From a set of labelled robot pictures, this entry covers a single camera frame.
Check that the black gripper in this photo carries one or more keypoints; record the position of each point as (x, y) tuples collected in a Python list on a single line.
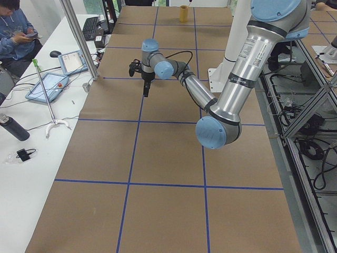
[(147, 77)]

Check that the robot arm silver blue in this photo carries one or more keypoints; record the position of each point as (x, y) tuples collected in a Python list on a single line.
[(270, 22)]

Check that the yellow cup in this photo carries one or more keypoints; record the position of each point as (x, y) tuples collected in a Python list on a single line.
[(183, 13)]

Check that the small metal cylinder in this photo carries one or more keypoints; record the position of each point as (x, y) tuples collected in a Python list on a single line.
[(86, 87)]

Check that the blue teach pendant far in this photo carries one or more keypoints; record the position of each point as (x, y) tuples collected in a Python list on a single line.
[(72, 63)]

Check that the blue teach pendant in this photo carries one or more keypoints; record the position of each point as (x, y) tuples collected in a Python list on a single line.
[(72, 63), (54, 85)]

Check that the black keyboard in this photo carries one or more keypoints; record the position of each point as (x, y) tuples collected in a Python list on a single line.
[(90, 27)]

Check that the blue teach pendant near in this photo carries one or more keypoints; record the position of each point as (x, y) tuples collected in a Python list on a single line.
[(54, 85)]

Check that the brown paper table cover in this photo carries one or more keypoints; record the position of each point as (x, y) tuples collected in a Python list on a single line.
[(134, 177)]

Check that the black computer mouse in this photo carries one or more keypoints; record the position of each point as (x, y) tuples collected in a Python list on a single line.
[(54, 54)]

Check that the reacher grabber stick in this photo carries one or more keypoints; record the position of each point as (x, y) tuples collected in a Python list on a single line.
[(55, 121)]

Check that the seated person blue hoodie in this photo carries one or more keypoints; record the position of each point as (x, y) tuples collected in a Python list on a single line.
[(18, 47)]

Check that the black water bottle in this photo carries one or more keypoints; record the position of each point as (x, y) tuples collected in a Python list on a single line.
[(14, 128)]

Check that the small black device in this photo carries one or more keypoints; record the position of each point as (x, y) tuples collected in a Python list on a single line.
[(24, 154)]

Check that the aluminium frame post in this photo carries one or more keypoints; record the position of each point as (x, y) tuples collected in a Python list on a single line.
[(79, 37)]

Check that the white pedestal column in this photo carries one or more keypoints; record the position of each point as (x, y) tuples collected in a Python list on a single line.
[(237, 36)]

